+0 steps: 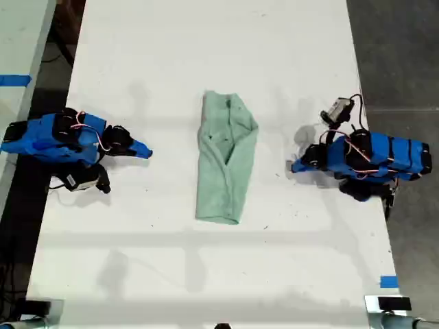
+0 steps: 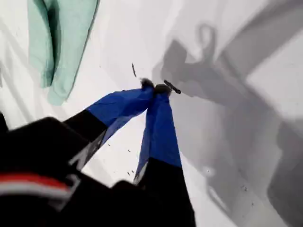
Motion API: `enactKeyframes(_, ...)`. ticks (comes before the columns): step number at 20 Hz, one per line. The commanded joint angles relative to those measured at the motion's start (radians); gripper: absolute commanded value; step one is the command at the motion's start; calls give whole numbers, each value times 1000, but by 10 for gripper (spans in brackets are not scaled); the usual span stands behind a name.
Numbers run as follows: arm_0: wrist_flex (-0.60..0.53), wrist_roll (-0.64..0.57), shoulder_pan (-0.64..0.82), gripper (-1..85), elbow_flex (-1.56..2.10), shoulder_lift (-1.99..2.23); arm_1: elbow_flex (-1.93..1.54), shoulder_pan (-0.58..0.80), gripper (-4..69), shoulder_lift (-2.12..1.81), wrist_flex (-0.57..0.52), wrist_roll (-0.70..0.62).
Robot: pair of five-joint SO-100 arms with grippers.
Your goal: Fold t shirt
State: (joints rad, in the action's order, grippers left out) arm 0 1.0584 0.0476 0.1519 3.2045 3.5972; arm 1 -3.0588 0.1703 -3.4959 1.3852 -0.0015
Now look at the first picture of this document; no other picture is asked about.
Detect red white arm wire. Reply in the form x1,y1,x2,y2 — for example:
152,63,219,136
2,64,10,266
70,110,111,152
344,135,401,180

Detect white side table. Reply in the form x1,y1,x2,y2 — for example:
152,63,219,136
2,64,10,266
0,0,58,214

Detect grey metal clamp plate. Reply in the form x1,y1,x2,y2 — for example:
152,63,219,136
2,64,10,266
20,297,65,320
364,294,413,315

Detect long blue tape strip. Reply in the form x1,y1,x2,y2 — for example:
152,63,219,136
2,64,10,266
0,74,33,87

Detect black cable at arm base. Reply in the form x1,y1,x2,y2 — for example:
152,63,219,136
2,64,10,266
382,186,396,221

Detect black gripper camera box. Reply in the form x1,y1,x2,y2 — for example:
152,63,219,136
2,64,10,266
62,163,112,195
320,97,355,126

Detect pale green T-shirt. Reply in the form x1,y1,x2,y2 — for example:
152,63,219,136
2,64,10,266
195,89,259,226

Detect small black box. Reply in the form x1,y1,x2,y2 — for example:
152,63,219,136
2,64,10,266
21,300,52,315
377,296,412,311

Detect black floor cables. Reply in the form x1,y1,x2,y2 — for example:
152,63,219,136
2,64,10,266
0,262,22,311

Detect black camera cable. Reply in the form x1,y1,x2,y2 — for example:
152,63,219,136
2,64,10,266
349,93,365,130
47,176,67,191

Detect grey metal tube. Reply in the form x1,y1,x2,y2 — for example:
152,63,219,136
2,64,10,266
368,313,439,329
0,317,49,329

